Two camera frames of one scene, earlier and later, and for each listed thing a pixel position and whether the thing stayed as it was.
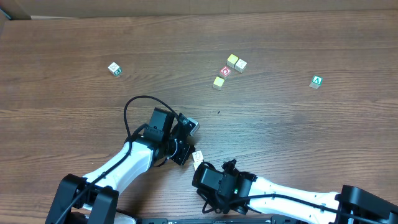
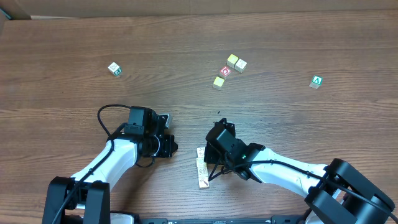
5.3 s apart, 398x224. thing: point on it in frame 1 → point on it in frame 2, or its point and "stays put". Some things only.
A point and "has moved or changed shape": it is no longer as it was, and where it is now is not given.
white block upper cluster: (240, 65) stays put
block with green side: (114, 68) stays put
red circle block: (225, 72) stays put
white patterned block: (198, 156) has moved or changed shape
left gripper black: (189, 149) → (171, 147)
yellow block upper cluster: (232, 60) stays put
